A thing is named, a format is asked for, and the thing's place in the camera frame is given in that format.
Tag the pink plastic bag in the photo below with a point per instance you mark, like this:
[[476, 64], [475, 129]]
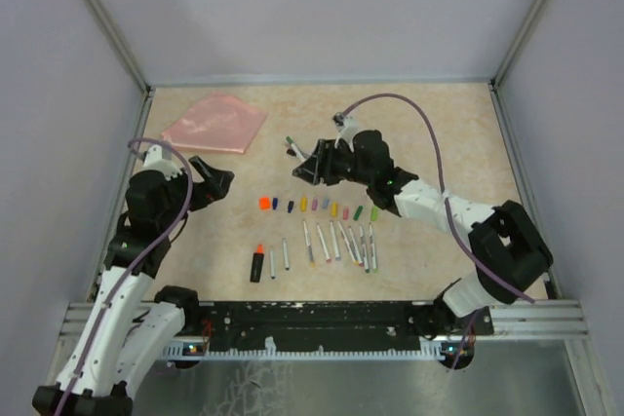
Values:
[[218, 123]]

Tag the orange highlighter cap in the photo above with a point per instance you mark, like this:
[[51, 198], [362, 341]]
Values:
[[265, 203]]

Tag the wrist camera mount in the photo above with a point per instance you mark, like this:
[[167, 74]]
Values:
[[159, 159], [347, 128]]

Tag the light green capped marker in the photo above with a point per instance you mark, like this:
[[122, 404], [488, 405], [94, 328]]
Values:
[[374, 263]]

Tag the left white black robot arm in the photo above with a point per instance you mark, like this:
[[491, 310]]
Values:
[[118, 345]]

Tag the aluminium frame rail right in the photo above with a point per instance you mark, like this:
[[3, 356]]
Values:
[[531, 20]]

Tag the aluminium frame rail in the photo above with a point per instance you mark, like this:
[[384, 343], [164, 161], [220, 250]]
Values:
[[115, 38], [531, 20]]

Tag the orange white marker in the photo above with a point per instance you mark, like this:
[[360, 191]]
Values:
[[308, 243]]

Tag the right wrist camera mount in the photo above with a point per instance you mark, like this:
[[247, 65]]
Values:
[[347, 128]]

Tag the lavender marker pen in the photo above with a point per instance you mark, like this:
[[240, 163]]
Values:
[[334, 242]]

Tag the dark green pen cap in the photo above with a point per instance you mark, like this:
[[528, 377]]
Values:
[[358, 213]]

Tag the dark green capped marker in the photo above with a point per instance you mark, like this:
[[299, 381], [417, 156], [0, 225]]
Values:
[[364, 249]]

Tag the pink capped marker pen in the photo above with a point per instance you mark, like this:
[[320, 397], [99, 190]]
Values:
[[324, 245]]

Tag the magenta capped marker pen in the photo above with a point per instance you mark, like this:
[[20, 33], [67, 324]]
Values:
[[355, 247]]

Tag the blue capped marker pen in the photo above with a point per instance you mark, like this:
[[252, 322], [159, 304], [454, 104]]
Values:
[[272, 263]]

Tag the aluminium frame rail left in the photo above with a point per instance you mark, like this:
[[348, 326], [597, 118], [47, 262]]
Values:
[[115, 38]]

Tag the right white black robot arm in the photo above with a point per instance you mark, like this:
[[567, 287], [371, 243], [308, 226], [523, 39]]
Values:
[[502, 241]]

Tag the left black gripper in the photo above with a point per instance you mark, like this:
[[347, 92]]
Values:
[[215, 184]]

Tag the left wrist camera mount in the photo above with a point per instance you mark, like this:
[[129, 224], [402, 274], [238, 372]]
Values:
[[159, 159]]

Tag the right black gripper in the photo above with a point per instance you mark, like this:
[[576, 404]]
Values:
[[321, 165]]

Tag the green capped marker pen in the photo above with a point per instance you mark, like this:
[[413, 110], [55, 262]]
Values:
[[291, 145]]

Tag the orange capped black highlighter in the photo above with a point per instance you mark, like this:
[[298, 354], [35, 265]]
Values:
[[257, 265]]

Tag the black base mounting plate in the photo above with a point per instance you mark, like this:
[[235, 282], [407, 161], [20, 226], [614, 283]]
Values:
[[329, 326]]

